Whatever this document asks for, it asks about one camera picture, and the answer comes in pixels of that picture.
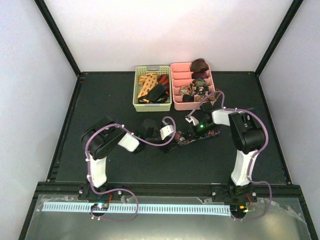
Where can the left controller board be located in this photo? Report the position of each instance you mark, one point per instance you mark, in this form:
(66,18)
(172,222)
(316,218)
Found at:
(100,206)

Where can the black frame post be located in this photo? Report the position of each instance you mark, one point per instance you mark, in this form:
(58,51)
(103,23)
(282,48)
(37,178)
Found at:
(44,10)
(281,30)

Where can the tan paisley rolled tie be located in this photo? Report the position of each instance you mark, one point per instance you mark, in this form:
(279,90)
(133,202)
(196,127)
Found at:
(185,90)

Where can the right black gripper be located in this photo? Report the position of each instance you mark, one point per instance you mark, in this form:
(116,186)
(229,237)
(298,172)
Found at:
(194,134)

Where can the red blue rolled tie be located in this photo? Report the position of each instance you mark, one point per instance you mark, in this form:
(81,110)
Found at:
(199,75)

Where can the left black frame post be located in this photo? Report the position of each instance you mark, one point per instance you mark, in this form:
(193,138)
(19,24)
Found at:
(44,10)

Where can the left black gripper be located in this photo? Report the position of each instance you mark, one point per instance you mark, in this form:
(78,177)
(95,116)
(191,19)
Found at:
(167,149)

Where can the orange patterned tie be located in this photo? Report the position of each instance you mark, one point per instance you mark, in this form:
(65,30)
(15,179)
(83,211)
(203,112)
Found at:
(148,82)

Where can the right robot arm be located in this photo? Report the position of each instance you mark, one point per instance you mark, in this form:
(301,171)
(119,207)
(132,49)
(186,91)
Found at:
(249,136)

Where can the black rolled tie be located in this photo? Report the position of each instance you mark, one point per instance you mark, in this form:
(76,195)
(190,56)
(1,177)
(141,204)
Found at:
(186,98)

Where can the red black striped tie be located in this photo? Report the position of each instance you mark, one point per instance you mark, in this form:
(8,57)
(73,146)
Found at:
(164,80)

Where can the pink divided organizer tray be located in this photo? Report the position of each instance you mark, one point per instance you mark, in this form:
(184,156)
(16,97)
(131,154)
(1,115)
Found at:
(182,76)

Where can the dark floral rolled tie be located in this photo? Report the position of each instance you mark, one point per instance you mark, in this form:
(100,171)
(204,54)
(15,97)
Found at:
(201,90)

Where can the brown dotted rolled tie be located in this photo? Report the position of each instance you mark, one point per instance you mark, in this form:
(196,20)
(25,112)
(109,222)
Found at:
(206,96)

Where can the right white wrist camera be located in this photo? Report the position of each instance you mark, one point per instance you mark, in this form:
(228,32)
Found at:
(192,120)

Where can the clear acrylic sheet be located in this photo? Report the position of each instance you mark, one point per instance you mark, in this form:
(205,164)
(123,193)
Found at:
(279,219)

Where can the right controller board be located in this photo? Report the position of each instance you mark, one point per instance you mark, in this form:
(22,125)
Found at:
(240,209)

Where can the green floral rolled tie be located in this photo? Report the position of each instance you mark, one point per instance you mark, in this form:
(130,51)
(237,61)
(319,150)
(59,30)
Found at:
(199,82)

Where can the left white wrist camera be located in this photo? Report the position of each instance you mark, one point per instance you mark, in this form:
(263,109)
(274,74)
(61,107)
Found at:
(167,132)

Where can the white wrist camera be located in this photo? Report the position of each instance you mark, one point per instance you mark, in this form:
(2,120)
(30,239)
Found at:
(192,120)
(167,132)

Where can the right black frame post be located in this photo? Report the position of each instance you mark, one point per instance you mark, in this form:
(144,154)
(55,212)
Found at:
(281,30)

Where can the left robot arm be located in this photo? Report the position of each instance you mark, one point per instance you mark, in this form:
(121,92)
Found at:
(100,139)

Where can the light blue slotted cable duct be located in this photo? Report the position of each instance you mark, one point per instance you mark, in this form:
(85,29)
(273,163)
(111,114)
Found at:
(141,208)

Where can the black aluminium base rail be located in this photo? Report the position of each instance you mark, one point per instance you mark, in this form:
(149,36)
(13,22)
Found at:
(216,192)

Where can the controller board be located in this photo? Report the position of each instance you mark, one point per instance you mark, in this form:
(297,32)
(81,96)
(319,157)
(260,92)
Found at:
(240,209)
(100,206)

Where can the navy floral tie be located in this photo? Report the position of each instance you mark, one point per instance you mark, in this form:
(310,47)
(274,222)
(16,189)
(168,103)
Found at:
(183,138)

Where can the green plastic basket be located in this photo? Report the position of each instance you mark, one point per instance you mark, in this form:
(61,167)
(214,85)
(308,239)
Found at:
(159,69)

